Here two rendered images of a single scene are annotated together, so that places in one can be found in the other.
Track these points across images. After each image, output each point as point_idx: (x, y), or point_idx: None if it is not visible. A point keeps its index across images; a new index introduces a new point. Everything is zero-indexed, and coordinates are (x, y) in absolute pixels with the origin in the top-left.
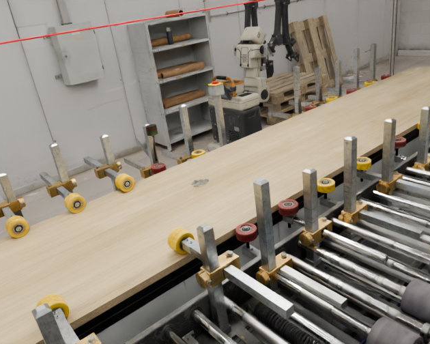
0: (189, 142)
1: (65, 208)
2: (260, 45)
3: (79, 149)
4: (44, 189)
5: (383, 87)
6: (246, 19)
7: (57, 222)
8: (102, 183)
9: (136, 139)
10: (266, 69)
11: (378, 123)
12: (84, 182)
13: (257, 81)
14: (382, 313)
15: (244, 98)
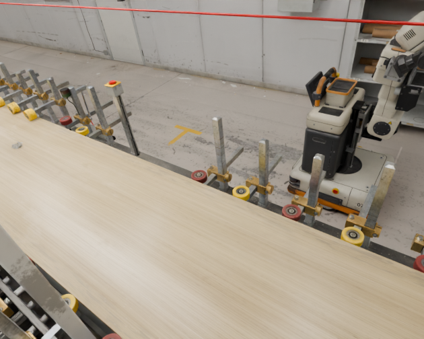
0: (99, 118)
1: (215, 108)
2: (398, 54)
3: (280, 70)
4: (241, 87)
5: (313, 257)
6: None
7: (5, 111)
8: (257, 107)
9: (81, 92)
10: (398, 96)
11: (95, 247)
12: (257, 99)
13: (376, 105)
14: None
15: (313, 115)
